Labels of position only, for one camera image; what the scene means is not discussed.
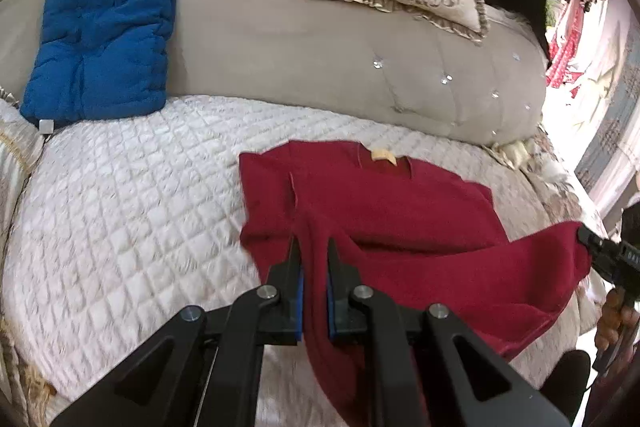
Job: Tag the beige tufted headboard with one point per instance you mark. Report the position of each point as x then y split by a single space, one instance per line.
250 37

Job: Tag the blue patterned curtain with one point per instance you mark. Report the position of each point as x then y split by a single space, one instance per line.
610 132

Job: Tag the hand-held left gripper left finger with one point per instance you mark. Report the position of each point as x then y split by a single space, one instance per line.
300 307

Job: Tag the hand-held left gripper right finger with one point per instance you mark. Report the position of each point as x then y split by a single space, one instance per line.
330 307

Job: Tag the floral print quilt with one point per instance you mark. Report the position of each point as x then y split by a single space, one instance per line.
555 197

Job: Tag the dark round object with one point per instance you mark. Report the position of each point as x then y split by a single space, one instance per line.
565 382

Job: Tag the white quilted bed cover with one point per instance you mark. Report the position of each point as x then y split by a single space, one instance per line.
125 217

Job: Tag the red dotted hanging garment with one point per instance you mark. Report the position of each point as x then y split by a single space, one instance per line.
565 52

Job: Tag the person's right hand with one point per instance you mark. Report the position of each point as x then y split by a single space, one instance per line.
612 324

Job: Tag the blue padded cushion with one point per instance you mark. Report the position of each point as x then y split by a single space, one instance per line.
100 22

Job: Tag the cream gold-trimmed bedspread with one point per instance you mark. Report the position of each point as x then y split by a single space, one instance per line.
12 137

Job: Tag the small white block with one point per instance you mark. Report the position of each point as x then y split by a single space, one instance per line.
46 126

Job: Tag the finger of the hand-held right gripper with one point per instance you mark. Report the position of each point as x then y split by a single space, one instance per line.
592 244

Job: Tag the red sweater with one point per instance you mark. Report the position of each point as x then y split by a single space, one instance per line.
425 217

